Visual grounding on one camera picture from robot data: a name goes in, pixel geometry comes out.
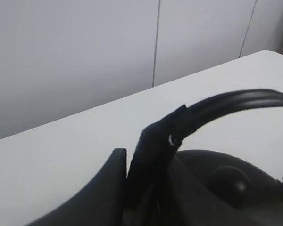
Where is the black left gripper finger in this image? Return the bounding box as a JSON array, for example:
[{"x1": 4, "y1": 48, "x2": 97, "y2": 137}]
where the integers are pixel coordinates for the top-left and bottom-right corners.
[{"x1": 30, "y1": 148, "x2": 126, "y2": 226}]

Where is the black round teapot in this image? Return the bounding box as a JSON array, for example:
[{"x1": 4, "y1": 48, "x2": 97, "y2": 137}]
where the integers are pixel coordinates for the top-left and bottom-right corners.
[{"x1": 123, "y1": 89, "x2": 283, "y2": 226}]

